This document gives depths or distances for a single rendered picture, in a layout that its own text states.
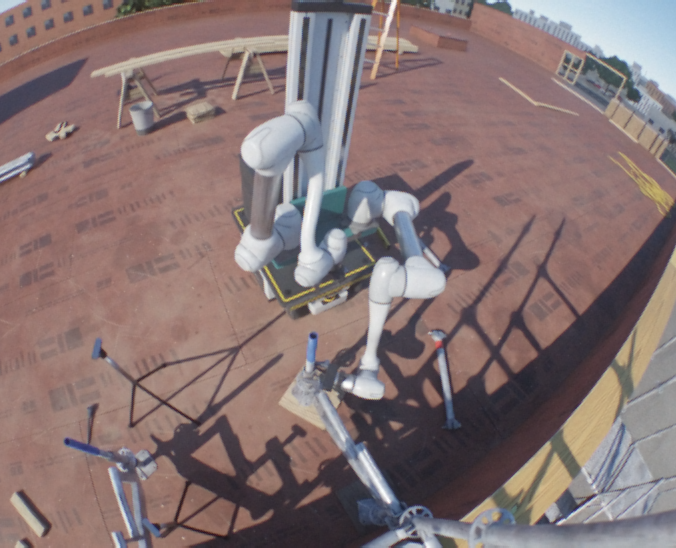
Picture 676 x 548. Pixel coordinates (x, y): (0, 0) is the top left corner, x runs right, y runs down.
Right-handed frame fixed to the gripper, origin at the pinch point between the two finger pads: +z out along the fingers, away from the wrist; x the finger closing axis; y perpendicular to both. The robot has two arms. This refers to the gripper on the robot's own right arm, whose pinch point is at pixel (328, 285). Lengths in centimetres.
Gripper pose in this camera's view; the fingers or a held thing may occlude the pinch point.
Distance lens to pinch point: 167.5
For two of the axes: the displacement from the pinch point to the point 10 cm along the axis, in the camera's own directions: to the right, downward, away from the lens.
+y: -5.2, -7.2, 4.7
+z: -1.2, 6.0, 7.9
